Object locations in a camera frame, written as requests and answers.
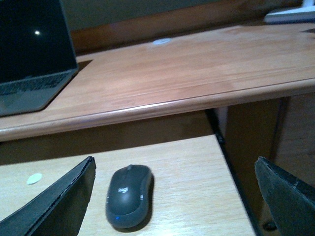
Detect dark grey wireless mouse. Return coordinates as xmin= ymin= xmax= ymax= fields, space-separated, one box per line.
xmin=105 ymin=165 xmax=153 ymax=229

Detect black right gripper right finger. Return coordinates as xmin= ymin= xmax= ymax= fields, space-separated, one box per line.
xmin=254 ymin=157 xmax=315 ymax=236

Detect grey laptop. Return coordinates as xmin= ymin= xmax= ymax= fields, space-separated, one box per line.
xmin=0 ymin=0 xmax=78 ymax=117

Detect white desk grommet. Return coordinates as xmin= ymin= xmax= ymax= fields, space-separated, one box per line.
xmin=153 ymin=38 xmax=171 ymax=45

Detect white round sticker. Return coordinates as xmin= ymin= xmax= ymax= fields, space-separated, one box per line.
xmin=26 ymin=173 xmax=42 ymax=185

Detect wooden desk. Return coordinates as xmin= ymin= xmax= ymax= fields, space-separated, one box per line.
xmin=0 ymin=22 xmax=315 ymax=154

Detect wooden keyboard tray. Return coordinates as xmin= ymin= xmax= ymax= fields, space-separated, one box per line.
xmin=0 ymin=135 xmax=254 ymax=236

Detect black ring door pull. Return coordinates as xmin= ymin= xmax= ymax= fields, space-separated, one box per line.
xmin=263 ymin=221 xmax=277 ymax=232

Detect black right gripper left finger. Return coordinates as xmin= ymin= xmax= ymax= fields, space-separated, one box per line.
xmin=0 ymin=156 xmax=96 ymax=236

